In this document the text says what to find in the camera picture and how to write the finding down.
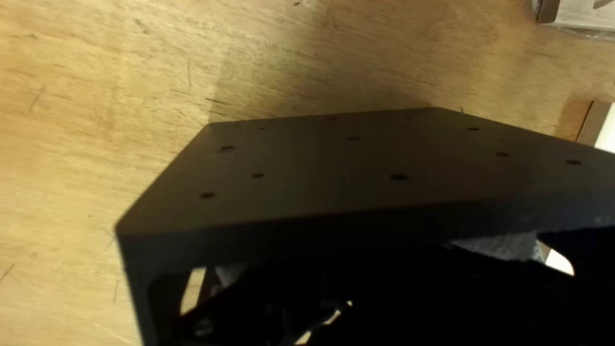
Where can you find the wooden puzzle board with pieces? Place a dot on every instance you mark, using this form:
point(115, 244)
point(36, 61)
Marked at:
point(588, 121)

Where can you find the black perforated box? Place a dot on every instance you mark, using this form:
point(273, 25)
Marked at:
point(407, 226)

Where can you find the wooden puzzle board empty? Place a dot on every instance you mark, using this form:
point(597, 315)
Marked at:
point(576, 13)

